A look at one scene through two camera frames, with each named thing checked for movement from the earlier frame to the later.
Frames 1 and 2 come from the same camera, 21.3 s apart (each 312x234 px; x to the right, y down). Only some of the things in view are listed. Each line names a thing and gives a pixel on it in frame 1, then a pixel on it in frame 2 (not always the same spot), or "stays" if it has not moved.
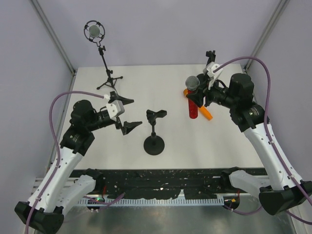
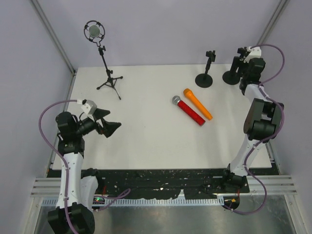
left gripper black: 126,126 to 108,127
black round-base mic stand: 211,56 stays
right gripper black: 198,97 to 241,64
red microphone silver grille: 192,84 to 176,100
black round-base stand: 154,145 to 231,77
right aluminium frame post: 268,31 stays
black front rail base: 170,183 stays
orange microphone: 203,109 stays
